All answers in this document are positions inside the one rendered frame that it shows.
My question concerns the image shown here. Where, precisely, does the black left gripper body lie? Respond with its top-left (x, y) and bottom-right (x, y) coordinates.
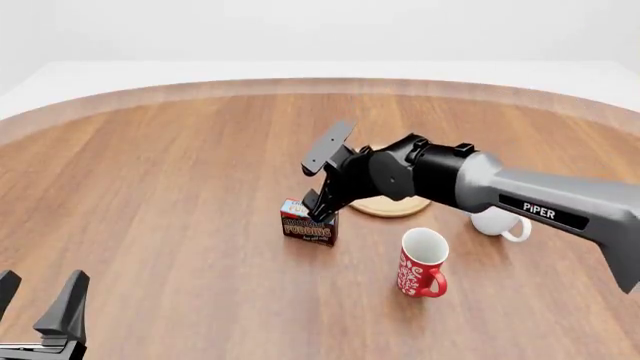
top-left (0, 332), bottom-right (89, 360)

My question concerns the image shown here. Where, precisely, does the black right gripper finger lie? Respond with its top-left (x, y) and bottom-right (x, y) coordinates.
top-left (300, 188), bottom-right (324, 213)
top-left (307, 197), bottom-right (343, 224)

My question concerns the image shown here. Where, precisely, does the red mug white pattern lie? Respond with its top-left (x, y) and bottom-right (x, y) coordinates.
top-left (396, 226), bottom-right (450, 300)

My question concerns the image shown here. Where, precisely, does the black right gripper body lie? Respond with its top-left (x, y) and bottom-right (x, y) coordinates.
top-left (318, 144), bottom-right (374, 212)

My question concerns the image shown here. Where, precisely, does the round tan wooden plate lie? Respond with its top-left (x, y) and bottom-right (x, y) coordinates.
top-left (348, 143), bottom-right (433, 219)

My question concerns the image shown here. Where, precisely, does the chocolate pudding box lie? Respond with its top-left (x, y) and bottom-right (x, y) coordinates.
top-left (279, 198), bottom-right (342, 249)

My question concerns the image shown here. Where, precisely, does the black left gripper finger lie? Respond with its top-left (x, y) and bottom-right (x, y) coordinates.
top-left (32, 269), bottom-right (92, 343)
top-left (0, 269), bottom-right (23, 320)

